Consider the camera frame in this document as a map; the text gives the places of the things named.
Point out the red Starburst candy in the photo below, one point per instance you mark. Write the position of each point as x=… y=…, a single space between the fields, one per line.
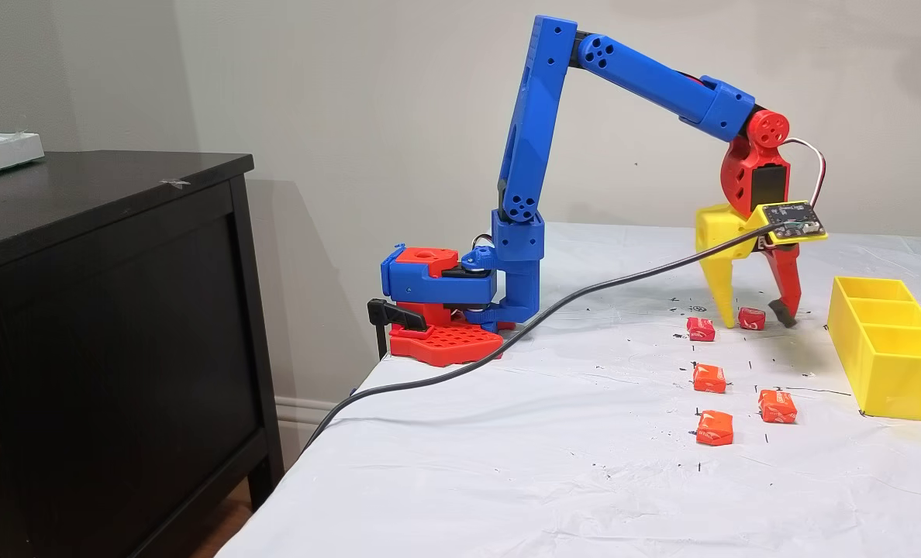
x=751 y=318
x=701 y=328

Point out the orange starburst candy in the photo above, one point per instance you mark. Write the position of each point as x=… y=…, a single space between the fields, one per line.
x=714 y=428
x=777 y=406
x=709 y=378

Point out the yellow three-compartment box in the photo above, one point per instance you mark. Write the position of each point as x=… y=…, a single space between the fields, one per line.
x=902 y=380

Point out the white plastic table cover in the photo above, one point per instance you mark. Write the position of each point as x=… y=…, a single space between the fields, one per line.
x=507 y=480

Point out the black table clamp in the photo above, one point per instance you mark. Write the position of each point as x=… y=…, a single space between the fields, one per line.
x=398 y=315

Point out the black wooden dresser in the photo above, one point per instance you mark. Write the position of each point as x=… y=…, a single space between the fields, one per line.
x=104 y=349

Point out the camera circuit board yellow mount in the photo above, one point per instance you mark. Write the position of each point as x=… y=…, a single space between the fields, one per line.
x=794 y=221

